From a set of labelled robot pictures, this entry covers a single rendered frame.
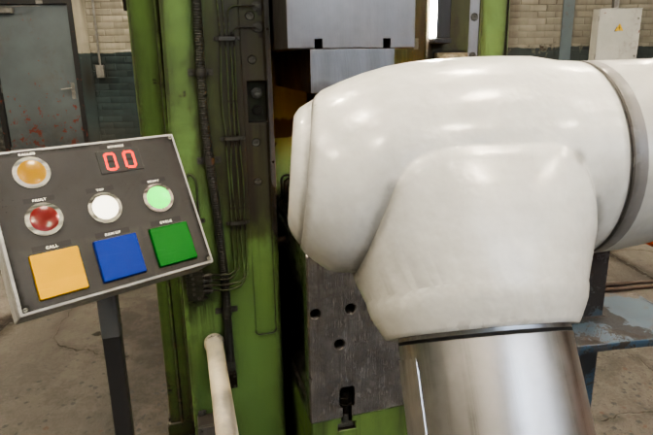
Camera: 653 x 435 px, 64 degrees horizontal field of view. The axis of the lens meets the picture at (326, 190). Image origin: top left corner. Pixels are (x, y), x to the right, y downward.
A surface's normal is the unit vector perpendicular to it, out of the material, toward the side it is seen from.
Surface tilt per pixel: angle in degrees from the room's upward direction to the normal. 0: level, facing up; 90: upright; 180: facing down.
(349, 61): 90
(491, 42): 90
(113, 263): 60
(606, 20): 90
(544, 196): 64
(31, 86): 90
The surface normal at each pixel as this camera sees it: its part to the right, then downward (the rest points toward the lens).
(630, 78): -0.05, -0.67
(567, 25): 0.09, 0.24
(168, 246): 0.56, -0.33
